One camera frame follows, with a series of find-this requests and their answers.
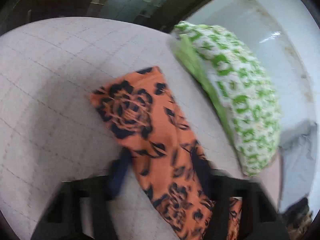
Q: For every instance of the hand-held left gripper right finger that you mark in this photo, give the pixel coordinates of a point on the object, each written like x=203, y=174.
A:
x=226, y=190

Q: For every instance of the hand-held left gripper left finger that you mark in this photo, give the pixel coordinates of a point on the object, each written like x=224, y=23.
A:
x=119, y=177

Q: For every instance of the orange black floral cloth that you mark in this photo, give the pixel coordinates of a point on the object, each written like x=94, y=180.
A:
x=155, y=135

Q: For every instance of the dark patterned cloth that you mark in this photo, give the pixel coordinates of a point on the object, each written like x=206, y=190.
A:
x=298, y=213

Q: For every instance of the grey cloth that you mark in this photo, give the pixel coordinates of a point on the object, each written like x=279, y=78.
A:
x=297, y=150

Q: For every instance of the green white patterned cloth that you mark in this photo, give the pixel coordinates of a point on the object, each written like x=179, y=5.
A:
x=240, y=100

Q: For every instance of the beige quilted mattress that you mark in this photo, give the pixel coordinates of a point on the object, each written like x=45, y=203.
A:
x=50, y=80

